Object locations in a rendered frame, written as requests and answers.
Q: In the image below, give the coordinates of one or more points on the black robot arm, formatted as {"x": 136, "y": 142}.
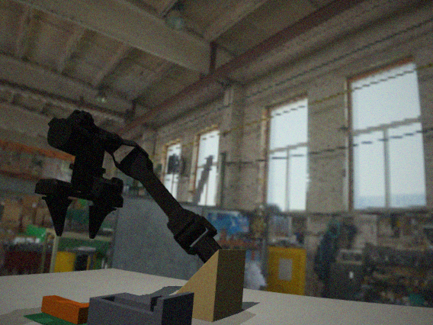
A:
{"x": 79, "y": 135}

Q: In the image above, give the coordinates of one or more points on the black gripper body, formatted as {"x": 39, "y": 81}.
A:
{"x": 59, "y": 188}

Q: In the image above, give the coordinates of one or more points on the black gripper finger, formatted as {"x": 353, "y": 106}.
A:
{"x": 58, "y": 208}
{"x": 96, "y": 216}

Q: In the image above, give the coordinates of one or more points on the orange l-shaped part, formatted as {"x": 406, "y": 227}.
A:
{"x": 65, "y": 309}

